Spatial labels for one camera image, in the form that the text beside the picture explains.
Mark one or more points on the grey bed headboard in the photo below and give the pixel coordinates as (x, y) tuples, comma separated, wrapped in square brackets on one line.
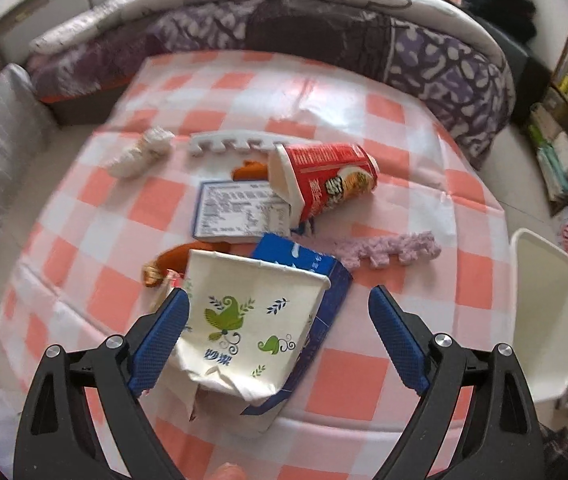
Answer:
[(59, 10)]

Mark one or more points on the blue white carton box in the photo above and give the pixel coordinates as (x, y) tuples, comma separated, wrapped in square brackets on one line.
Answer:
[(297, 306)]

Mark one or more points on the black clothes pile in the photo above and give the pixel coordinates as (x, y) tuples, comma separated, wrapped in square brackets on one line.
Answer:
[(516, 17)]

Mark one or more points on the white foam puzzle strip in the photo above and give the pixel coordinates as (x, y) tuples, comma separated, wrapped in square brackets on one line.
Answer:
[(241, 141)]

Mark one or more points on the grey pillow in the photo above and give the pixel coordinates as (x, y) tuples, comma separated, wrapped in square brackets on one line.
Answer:
[(26, 126)]

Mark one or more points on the white plastic trash bin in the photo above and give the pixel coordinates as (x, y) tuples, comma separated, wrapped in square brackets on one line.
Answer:
[(540, 297)]

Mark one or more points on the white blue label box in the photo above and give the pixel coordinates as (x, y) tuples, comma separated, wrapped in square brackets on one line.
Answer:
[(239, 212)]

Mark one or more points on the black cabinet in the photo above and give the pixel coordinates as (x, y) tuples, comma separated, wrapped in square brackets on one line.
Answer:
[(530, 75)]

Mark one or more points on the red white checkered cloth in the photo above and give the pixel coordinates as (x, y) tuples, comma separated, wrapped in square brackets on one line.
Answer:
[(78, 279)]

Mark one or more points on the red instant noodle cup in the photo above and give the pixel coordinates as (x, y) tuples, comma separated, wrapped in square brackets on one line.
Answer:
[(314, 178)]

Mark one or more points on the white tissue wad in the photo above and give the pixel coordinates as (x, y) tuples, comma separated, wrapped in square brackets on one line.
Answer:
[(154, 145)]

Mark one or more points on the white paper cup green print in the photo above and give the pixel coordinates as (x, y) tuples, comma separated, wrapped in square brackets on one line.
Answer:
[(213, 349)]

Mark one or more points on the purple white patterned quilt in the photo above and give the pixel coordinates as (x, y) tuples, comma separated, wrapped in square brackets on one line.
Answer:
[(429, 49)]

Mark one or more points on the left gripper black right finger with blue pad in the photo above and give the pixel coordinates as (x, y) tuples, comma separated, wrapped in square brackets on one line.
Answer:
[(475, 418)]

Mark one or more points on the small orange peel piece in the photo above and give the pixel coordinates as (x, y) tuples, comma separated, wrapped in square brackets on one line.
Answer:
[(251, 170)]

